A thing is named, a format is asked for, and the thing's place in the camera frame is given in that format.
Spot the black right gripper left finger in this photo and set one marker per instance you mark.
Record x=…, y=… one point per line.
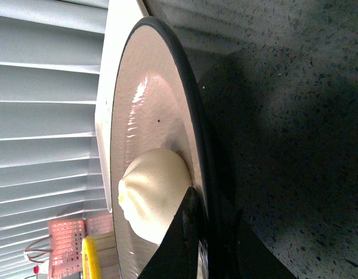
x=177, y=255

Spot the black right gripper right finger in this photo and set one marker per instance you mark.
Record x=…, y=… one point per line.
x=248, y=257

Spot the white steamed bun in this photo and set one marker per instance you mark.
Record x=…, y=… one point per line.
x=151, y=191

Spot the grey plate with black rim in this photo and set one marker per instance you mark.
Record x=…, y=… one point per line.
x=157, y=104

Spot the yellow rimmed bamboo steamer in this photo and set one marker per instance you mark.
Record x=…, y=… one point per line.
x=99, y=256

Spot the pink perforated board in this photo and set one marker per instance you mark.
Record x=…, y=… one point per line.
x=66, y=242

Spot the grey pleated curtain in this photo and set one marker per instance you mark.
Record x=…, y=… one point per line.
x=50, y=56

